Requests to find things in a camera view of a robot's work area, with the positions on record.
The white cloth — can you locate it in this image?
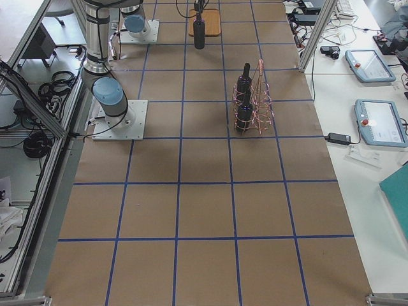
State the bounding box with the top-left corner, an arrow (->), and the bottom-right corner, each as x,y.
0,177 -> 25,243

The wooden tray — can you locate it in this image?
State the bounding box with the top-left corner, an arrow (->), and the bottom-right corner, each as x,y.
188,8 -> 221,37

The teach pendant near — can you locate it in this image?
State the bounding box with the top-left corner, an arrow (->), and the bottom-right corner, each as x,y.
354,99 -> 407,148

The aluminium frame post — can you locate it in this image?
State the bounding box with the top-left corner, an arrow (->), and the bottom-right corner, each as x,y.
298,0 -> 337,72

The dark wine bottle carried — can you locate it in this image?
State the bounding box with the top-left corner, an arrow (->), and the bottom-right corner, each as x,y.
193,12 -> 205,50

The dark wine bottle rear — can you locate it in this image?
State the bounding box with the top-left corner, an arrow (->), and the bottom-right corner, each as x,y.
237,62 -> 252,98

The teach pendant far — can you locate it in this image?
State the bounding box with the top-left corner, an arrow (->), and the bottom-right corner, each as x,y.
345,50 -> 396,83

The black power adapter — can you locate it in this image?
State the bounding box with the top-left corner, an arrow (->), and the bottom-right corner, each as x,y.
324,133 -> 351,145

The teach pendant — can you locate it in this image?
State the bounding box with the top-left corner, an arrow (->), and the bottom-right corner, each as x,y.
354,99 -> 407,148
345,50 -> 396,83

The clear acrylic stand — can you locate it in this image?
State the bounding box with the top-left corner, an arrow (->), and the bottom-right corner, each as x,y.
345,145 -> 382,170

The copper wire bottle basket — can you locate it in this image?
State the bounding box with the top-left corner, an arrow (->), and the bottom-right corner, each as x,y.
232,59 -> 274,135

